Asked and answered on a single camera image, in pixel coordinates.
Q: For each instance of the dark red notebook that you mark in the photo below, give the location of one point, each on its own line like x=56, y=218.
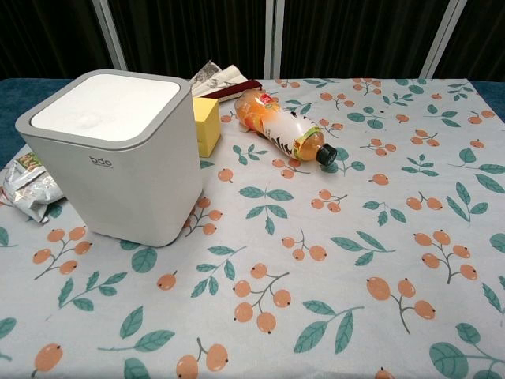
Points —
x=233, y=91

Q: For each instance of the orange drink plastic bottle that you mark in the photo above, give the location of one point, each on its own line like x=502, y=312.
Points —
x=276, y=126

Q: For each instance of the blue cloth under tablecloth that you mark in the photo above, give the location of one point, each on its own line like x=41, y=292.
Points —
x=23, y=98

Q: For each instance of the yellow sponge block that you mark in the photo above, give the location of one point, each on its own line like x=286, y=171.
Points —
x=206, y=124

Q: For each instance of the floral fruit print tablecloth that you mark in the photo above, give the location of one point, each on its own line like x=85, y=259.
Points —
x=300, y=252

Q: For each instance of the white square trash bin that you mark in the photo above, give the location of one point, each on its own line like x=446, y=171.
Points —
x=126, y=181

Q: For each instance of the folded printed paper fan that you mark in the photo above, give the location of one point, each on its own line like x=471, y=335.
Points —
x=215, y=77

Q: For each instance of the silver snack bag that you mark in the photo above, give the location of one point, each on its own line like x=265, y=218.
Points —
x=29, y=185

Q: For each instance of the black folding screen panels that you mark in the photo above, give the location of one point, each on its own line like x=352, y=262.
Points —
x=189, y=35

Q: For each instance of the white plastic bin lid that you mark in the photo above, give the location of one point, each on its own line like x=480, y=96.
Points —
x=106, y=104

